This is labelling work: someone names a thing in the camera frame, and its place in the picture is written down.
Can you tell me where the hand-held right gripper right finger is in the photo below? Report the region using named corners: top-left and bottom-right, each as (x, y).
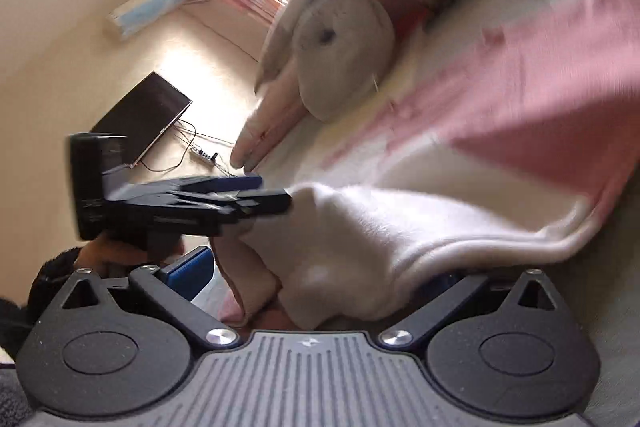
top-left (376, 268), bottom-right (561, 354)

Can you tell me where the pink and white sweater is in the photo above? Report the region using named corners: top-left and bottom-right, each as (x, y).
top-left (214, 0), bottom-right (640, 329)

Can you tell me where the power strip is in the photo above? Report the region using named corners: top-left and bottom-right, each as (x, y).
top-left (189, 146), bottom-right (221, 168)

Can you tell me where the person's left hand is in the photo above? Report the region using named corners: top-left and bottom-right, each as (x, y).
top-left (74, 232), bottom-right (187, 280)

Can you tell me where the black television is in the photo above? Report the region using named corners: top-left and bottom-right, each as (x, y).
top-left (89, 72), bottom-right (194, 170)

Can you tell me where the grey cat face cushion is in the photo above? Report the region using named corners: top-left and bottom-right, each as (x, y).
top-left (289, 0), bottom-right (397, 124)

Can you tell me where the white air conditioner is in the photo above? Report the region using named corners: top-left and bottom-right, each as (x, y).
top-left (106, 0), bottom-right (197, 41)

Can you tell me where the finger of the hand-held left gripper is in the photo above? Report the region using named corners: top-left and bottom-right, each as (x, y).
top-left (174, 188), bottom-right (294, 236)
top-left (170, 175), bottom-right (265, 194)

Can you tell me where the grey patterned pillow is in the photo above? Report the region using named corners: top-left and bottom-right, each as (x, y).
top-left (254, 0), bottom-right (351, 96)

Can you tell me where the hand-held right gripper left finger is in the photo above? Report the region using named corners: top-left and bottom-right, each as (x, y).
top-left (60, 246), bottom-right (244, 354)

